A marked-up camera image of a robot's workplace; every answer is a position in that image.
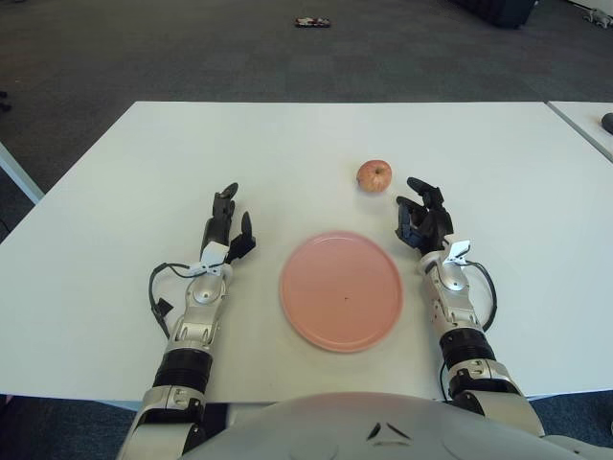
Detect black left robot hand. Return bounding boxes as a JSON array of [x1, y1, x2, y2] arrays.
[[199, 182, 260, 267]]

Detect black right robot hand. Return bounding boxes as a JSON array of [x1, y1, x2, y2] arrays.
[[393, 176, 473, 265]]

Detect red yellow apple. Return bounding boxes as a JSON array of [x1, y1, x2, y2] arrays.
[[355, 159, 394, 194]]

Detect pink round plate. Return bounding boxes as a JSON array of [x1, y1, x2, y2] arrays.
[[279, 230, 404, 355]]

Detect white neighbouring table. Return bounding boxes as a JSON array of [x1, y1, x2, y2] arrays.
[[547, 100, 613, 164], [0, 141, 45, 205]]

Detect silver robot torso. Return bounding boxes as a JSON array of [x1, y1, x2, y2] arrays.
[[181, 391, 613, 460]]

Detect dark blue bulky object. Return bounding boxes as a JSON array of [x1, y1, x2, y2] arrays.
[[459, 0, 535, 30]]

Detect small grey floor toy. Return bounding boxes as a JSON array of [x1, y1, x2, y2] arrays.
[[581, 9, 613, 28]]

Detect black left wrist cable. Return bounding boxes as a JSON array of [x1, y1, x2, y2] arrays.
[[148, 261, 226, 336]]

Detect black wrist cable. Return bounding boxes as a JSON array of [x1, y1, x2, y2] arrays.
[[148, 261, 226, 336], [462, 258, 499, 334]]

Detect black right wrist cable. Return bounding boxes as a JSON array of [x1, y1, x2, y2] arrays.
[[462, 258, 499, 334]]

